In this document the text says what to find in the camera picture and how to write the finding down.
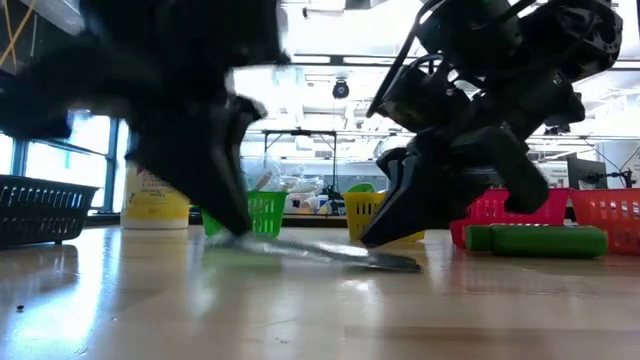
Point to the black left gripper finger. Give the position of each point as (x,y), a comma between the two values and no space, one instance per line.
(190,175)
(232,160)

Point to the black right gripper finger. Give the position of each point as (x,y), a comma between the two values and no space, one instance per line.
(440,190)
(395,175)

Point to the green travel bottle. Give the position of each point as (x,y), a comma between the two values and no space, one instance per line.
(550,242)
(361,188)

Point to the black comb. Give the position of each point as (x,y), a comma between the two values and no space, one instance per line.
(325,252)

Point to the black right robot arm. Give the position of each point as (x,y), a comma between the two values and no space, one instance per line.
(575,35)

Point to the yellow white wipes canister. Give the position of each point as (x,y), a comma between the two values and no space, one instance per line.
(150,205)

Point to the yellow plastic basket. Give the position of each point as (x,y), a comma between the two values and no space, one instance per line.
(362,215)

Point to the green plastic basket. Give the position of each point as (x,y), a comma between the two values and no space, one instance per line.
(267,210)

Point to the red plastic basket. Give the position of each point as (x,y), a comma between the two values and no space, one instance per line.
(560,207)

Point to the dark background monitor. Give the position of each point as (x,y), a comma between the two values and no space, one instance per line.
(585,174)

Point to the black crossbar with light strips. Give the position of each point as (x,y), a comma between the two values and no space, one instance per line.
(340,60)

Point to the black plastic basket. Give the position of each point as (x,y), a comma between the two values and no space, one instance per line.
(40,210)

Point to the orange plastic basket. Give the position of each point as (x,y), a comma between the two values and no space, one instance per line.
(610,215)

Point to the black background workstation frame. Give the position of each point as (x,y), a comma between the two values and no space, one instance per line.
(300,133)

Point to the black round ceiling camera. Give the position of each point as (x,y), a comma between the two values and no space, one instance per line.
(340,89)

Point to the window with dark frame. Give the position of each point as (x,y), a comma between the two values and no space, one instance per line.
(65,165)

